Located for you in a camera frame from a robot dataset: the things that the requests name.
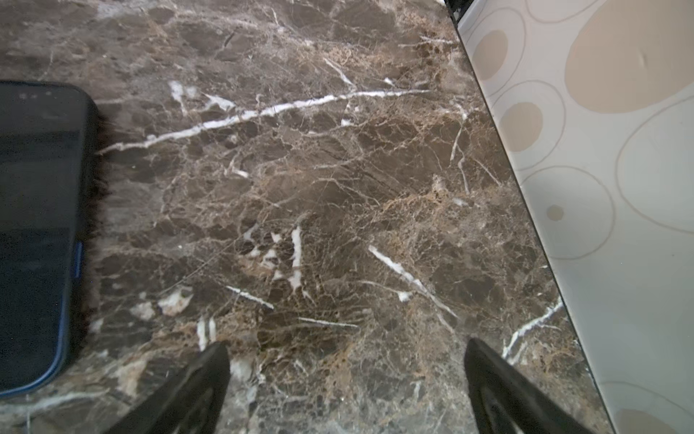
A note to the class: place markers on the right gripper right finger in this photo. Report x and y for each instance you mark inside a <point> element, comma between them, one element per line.
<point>504,401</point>

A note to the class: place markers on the black phone case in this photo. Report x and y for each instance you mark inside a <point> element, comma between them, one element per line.
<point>87,217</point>

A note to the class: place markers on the black phone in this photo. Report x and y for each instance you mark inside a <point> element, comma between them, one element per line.
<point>35,244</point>

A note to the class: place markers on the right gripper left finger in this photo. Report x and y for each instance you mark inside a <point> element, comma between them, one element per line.
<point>188,402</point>

